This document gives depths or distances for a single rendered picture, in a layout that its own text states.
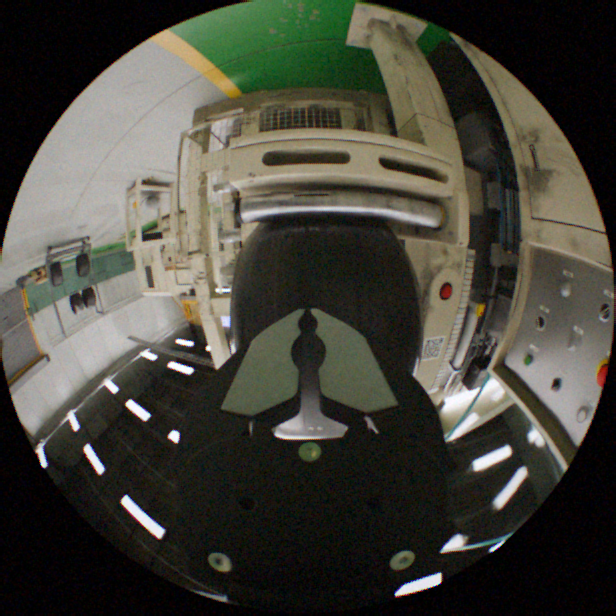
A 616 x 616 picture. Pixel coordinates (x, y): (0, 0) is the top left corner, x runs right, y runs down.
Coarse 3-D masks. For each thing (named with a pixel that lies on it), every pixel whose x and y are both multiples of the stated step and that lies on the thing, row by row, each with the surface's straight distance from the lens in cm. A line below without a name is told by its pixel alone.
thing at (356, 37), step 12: (360, 12) 102; (372, 12) 102; (384, 12) 103; (396, 12) 105; (360, 24) 105; (396, 24) 106; (408, 24) 107; (420, 24) 107; (348, 36) 108; (360, 36) 108
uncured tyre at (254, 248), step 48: (288, 240) 26; (336, 240) 26; (384, 240) 28; (240, 288) 25; (288, 288) 21; (336, 288) 22; (384, 288) 23; (240, 336) 24; (384, 336) 22; (288, 432) 32; (336, 432) 33
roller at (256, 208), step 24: (288, 192) 29; (312, 192) 29; (336, 192) 29; (360, 192) 30; (240, 216) 30; (264, 216) 29; (288, 216) 29; (312, 216) 29; (336, 216) 29; (360, 216) 30; (384, 216) 31; (408, 216) 32; (432, 216) 35
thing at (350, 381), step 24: (312, 312) 11; (336, 336) 9; (360, 336) 10; (336, 360) 8; (360, 360) 8; (336, 384) 7; (360, 384) 7; (384, 384) 8; (336, 408) 7; (360, 408) 7; (384, 408) 7
